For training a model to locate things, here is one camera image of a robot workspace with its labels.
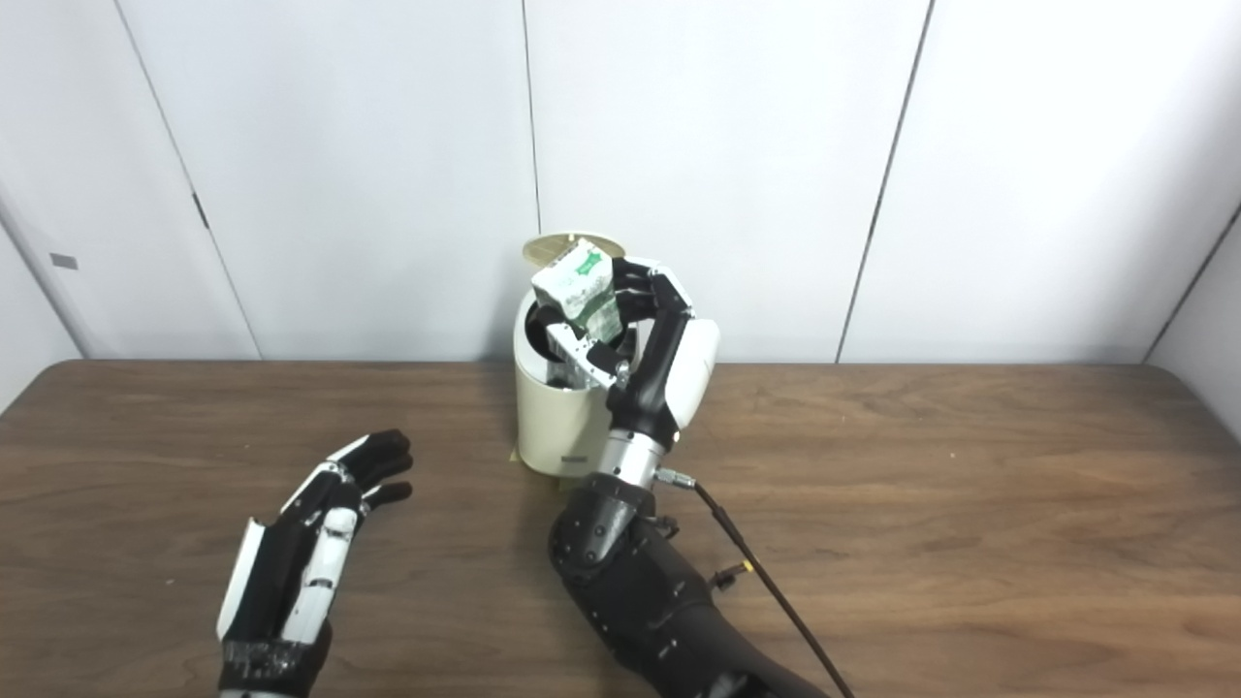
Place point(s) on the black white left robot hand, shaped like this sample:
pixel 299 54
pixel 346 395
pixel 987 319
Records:
pixel 281 572

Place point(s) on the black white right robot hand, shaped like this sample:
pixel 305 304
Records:
pixel 684 368

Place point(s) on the green white milk carton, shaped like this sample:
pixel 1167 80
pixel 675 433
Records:
pixel 577 281

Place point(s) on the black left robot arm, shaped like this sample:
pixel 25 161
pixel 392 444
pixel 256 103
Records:
pixel 271 669

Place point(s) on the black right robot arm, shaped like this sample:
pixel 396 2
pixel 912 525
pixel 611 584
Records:
pixel 650 591

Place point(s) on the cream-colored bin body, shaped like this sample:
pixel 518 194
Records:
pixel 553 427

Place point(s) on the black wall panel hinge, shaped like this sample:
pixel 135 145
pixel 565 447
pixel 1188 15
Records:
pixel 200 210

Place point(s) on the gray wall label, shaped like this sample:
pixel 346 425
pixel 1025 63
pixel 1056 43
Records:
pixel 63 261

